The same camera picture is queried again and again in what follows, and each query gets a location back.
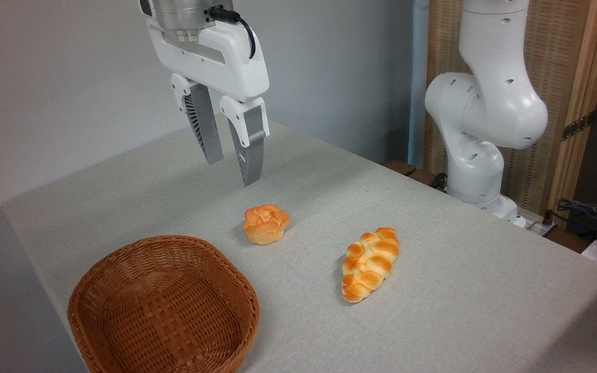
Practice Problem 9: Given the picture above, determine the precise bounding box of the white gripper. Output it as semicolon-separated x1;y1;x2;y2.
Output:
146;19;270;187

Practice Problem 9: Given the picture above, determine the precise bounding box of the round orange bread roll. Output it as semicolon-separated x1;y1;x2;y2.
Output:
243;204;291;246

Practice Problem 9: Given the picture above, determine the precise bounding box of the brown wicker basket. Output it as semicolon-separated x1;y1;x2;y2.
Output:
67;235;261;373

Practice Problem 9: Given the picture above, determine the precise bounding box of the braided golden bread loaf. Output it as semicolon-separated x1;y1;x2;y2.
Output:
341;227;401;304

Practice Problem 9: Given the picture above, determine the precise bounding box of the grey tablecloth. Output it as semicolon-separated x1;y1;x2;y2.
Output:
2;119;597;373

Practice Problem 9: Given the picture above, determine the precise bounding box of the bamboo folding screen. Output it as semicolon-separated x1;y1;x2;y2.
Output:
425;0;597;219

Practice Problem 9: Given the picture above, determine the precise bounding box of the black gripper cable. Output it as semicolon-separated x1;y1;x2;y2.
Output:
209;6;257;60

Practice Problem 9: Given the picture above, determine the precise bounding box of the grey cable bundle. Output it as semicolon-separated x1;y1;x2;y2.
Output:
556;198;597;245

